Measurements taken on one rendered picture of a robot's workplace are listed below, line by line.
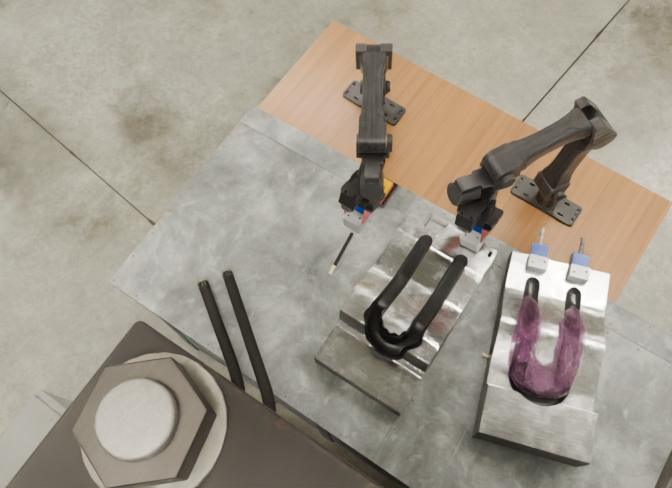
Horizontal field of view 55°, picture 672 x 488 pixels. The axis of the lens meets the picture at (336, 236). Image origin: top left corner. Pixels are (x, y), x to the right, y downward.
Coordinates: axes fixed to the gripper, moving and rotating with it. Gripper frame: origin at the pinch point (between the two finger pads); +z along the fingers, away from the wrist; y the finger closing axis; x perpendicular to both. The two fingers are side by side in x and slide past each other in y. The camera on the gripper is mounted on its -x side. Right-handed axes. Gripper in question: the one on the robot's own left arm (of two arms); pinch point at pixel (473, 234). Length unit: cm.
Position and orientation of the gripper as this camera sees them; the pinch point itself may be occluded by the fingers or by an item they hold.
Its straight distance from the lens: 173.3
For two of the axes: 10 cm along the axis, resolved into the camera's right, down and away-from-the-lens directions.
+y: 8.1, 4.5, -3.8
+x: 5.8, -5.6, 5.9
